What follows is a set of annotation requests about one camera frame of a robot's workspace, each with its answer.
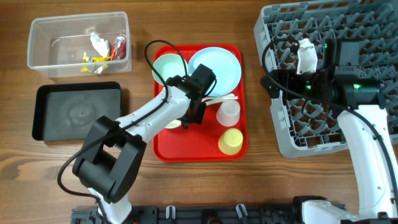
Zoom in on light blue bowl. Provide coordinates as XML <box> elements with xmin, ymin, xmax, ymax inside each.
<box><xmin>165</xmin><ymin>119</ymin><xmax>182</xmax><ymax>129</ymax></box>

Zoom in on red snack wrapper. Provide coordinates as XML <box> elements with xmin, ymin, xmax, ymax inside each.
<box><xmin>111</xmin><ymin>35</ymin><xmax>126</xmax><ymax>60</ymax></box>

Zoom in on black plastic bin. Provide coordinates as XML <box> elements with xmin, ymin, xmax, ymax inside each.
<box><xmin>32</xmin><ymin>82</ymin><xmax>122</xmax><ymax>141</ymax></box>

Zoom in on mint green bowl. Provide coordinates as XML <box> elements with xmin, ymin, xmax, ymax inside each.
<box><xmin>153</xmin><ymin>54</ymin><xmax>188</xmax><ymax>82</ymax></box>

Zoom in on white tissue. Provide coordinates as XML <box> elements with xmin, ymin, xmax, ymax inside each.
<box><xmin>90</xmin><ymin>32</ymin><xmax>110</xmax><ymax>57</ymax></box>

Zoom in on grey dishwasher rack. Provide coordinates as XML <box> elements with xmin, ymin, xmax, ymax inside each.
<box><xmin>254</xmin><ymin>1</ymin><xmax>397</xmax><ymax>157</ymax></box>

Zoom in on yellow candy wrapper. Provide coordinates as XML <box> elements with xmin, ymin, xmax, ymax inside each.
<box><xmin>80</xmin><ymin>52</ymin><xmax>111</xmax><ymax>75</ymax></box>

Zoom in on white plastic fork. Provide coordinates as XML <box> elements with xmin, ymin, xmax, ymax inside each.
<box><xmin>205</xmin><ymin>96</ymin><xmax>238</xmax><ymax>106</ymax></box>

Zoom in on yellow plastic cup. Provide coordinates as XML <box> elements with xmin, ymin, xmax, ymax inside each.
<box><xmin>218</xmin><ymin>128</ymin><xmax>243</xmax><ymax>156</ymax></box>

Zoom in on red plastic tray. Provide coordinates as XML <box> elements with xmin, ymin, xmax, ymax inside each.
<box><xmin>152</xmin><ymin>44</ymin><xmax>248</xmax><ymax>162</ymax></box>

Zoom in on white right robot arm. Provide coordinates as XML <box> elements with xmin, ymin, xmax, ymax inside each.
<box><xmin>261</xmin><ymin>70</ymin><xmax>397</xmax><ymax>223</ymax></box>

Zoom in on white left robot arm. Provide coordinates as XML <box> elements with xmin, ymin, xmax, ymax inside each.
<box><xmin>72</xmin><ymin>75</ymin><xmax>216</xmax><ymax>223</ymax></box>

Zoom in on light blue plate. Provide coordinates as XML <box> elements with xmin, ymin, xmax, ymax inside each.
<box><xmin>188</xmin><ymin>47</ymin><xmax>242</xmax><ymax>96</ymax></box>

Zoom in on clear plastic bin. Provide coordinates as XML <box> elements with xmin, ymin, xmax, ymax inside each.
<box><xmin>27</xmin><ymin>11</ymin><xmax>132</xmax><ymax>78</ymax></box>

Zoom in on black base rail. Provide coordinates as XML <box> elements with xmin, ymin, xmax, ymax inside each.
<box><xmin>70</xmin><ymin>203</ymin><xmax>346</xmax><ymax>224</ymax></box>

